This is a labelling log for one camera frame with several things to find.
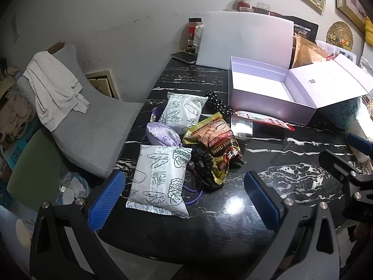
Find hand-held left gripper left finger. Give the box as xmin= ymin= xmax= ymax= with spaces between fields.
xmin=29 ymin=171 xmax=129 ymax=280

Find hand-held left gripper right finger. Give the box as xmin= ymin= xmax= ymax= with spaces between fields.
xmin=244 ymin=171 xmax=341 ymax=280

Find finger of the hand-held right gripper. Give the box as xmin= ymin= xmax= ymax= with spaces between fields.
xmin=318 ymin=149 xmax=373 ymax=188
xmin=346 ymin=133 xmax=373 ymax=155

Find white bread-print packet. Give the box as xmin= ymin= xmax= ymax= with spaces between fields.
xmin=126 ymin=144 xmax=193 ymax=219
xmin=159 ymin=91 xmax=209 ymax=135

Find black lace scrunchie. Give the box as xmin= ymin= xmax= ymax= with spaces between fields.
xmin=188 ymin=147 xmax=242 ymax=193

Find gold red snack bag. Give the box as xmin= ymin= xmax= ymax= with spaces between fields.
xmin=183 ymin=112 xmax=243 ymax=186

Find red white snack packet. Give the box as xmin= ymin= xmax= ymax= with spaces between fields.
xmin=233 ymin=110 xmax=295 ymax=131

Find purple fabric sachet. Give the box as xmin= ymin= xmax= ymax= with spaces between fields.
xmin=145 ymin=122 xmax=183 ymax=148
xmin=150 ymin=107 xmax=164 ymax=123

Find lavender gift box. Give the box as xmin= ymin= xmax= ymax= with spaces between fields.
xmin=228 ymin=53 xmax=373 ymax=126

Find black polka dot bow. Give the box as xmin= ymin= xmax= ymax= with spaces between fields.
xmin=205 ymin=90 xmax=235 ymax=114

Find teal cloth bag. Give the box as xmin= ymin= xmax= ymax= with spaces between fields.
xmin=329 ymin=98 xmax=365 ymax=129

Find crumpled clear plastic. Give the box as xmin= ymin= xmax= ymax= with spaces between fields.
xmin=55 ymin=171 xmax=89 ymax=206

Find grey chair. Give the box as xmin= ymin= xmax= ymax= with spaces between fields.
xmin=17 ymin=44 xmax=143 ymax=180

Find small shiny metallic box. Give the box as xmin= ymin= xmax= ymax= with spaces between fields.
xmin=230 ymin=115 xmax=253 ymax=143

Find green chair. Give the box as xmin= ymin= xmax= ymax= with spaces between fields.
xmin=6 ymin=128 xmax=63 ymax=205

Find white cup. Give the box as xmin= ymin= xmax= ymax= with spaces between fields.
xmin=16 ymin=219 xmax=32 ymax=248

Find white papers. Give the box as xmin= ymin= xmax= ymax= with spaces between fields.
xmin=315 ymin=39 xmax=357 ymax=62

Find blue box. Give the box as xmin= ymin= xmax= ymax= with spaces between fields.
xmin=0 ymin=143 xmax=27 ymax=181

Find brown paper bag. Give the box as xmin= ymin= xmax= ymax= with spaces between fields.
xmin=292 ymin=33 xmax=330 ymax=69

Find round woven basket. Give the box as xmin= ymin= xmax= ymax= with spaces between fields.
xmin=326 ymin=21 xmax=354 ymax=50

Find yellow plastic object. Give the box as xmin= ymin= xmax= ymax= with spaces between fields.
xmin=364 ymin=17 xmax=373 ymax=46

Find white garment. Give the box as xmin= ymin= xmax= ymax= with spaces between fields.
xmin=23 ymin=51 xmax=91 ymax=132

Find black printed bag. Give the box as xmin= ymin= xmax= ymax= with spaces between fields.
xmin=292 ymin=15 xmax=319 ymax=40

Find white foam board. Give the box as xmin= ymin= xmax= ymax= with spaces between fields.
xmin=195 ymin=11 xmax=295 ymax=70

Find cardboard box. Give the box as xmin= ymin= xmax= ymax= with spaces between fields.
xmin=47 ymin=41 xmax=66 ymax=54

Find smartphone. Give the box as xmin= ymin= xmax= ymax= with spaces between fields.
xmin=170 ymin=51 xmax=199 ymax=65

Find white plastic bag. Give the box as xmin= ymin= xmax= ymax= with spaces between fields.
xmin=193 ymin=25 xmax=204 ymax=53

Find brown jar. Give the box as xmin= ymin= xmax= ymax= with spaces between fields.
xmin=183 ymin=17 xmax=203 ymax=53

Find purple braided cord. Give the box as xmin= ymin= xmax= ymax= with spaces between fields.
xmin=183 ymin=184 xmax=204 ymax=205

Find leaning wooden frame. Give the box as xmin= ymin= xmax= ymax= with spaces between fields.
xmin=84 ymin=69 xmax=121 ymax=100

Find gilded picture frame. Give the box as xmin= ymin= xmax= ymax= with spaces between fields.
xmin=333 ymin=0 xmax=370 ymax=34

